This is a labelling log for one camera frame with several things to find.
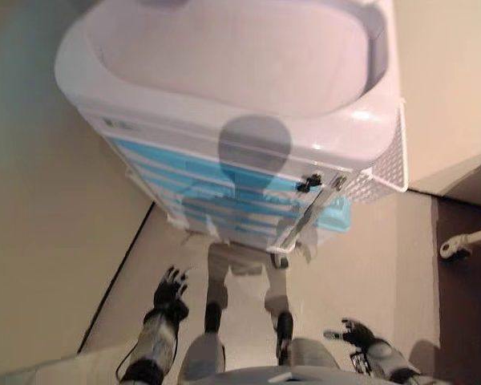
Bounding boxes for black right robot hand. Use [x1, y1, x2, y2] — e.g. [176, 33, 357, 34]
[323, 318, 382, 354]

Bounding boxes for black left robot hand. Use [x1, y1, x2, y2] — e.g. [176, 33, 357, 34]
[152, 266, 192, 318]

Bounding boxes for blue cart drawer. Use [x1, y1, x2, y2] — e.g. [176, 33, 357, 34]
[126, 156, 301, 206]
[105, 135, 302, 193]
[152, 180, 298, 221]

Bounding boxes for black drawer lock latch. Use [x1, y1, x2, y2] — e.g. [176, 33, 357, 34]
[297, 172, 322, 192]

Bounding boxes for white medical drawer cart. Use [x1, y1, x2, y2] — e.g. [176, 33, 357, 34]
[54, 0, 410, 270]

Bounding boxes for grey right robot leg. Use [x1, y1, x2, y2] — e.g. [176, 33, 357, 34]
[273, 311, 342, 385]

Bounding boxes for grey robot leg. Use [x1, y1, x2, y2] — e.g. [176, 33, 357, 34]
[186, 301, 227, 385]
[273, 311, 342, 385]

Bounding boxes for grey left robot leg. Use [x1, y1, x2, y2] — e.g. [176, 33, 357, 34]
[186, 301, 227, 385]

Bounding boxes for grey robot torso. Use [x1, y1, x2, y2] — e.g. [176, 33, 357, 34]
[214, 363, 348, 385]

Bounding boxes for black cart caster wheel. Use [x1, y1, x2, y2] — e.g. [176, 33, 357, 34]
[269, 252, 290, 270]

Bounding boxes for light blue side bin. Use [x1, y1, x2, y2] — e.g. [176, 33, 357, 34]
[315, 198, 352, 234]

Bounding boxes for silver metal locking bar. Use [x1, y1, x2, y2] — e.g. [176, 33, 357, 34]
[269, 174, 348, 254]

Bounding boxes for white stand leg with caster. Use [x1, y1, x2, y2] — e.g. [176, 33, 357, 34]
[439, 231, 481, 264]

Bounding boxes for white perforated side basket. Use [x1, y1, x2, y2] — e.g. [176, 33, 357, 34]
[344, 99, 410, 206]

